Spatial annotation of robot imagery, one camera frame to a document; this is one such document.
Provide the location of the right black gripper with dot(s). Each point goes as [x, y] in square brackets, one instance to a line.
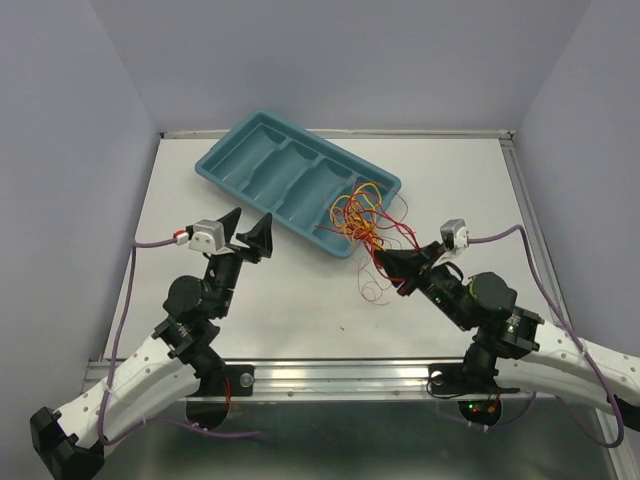
[402, 264]

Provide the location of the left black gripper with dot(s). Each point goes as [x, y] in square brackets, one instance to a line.
[261, 238]

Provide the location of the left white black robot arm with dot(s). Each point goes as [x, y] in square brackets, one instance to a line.
[73, 440]

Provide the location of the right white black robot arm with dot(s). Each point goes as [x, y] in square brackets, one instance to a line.
[513, 347]

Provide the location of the teal plastic compartment tray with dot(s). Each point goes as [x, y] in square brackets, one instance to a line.
[278, 167]

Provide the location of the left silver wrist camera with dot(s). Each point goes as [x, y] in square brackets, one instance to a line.
[207, 236]

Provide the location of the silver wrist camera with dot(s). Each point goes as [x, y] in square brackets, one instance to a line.
[454, 241]
[207, 236]

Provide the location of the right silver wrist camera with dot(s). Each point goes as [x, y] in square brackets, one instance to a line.
[454, 241]

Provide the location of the aluminium table edge frame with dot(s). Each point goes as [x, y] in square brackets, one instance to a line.
[303, 287]

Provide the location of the aluminium front mounting rail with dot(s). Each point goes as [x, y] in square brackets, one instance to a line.
[291, 381]

